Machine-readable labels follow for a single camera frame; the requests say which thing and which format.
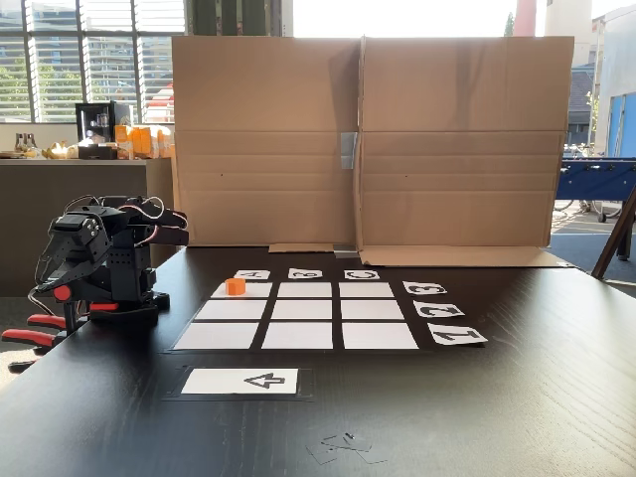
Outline white grid paper square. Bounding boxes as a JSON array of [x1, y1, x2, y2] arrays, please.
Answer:
[[173, 322, 260, 351], [276, 281, 333, 299], [260, 322, 334, 351], [270, 299, 333, 320], [339, 281, 397, 299], [340, 299, 406, 320], [211, 281, 273, 299], [194, 299, 268, 321], [342, 322, 419, 350]]

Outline red and black clamp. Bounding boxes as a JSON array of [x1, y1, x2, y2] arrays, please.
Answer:
[[27, 283, 121, 334], [0, 327, 66, 375]]

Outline grey counter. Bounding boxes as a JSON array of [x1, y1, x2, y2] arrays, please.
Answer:
[[0, 157, 175, 295]]

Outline yellow bananas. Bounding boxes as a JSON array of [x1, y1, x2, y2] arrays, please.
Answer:
[[41, 140, 80, 160]]

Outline white arrow paper sheet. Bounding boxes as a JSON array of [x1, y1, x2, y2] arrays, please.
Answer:
[[180, 368, 299, 397]]

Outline brown cardboard panel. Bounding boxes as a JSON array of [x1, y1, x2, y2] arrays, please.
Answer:
[[171, 35, 362, 254], [356, 33, 575, 268]]

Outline clear tape scraps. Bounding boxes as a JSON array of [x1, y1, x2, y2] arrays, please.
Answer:
[[304, 431, 390, 466]]

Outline paper sheet number 3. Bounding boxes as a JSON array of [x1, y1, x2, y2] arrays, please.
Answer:
[[401, 280, 448, 296]]

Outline paper sheet number 2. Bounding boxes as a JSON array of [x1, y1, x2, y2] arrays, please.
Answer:
[[412, 299, 466, 319]]

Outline paper sheet number 1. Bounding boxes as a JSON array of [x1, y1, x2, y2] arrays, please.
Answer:
[[426, 326, 490, 346]]

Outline blue foosball table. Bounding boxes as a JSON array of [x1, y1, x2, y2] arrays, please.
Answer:
[[555, 157, 636, 224]]

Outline wooden easel leg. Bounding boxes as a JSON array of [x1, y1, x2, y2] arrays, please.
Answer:
[[590, 187, 636, 280]]

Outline thin robot cable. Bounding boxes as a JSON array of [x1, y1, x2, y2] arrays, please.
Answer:
[[26, 286, 56, 316]]

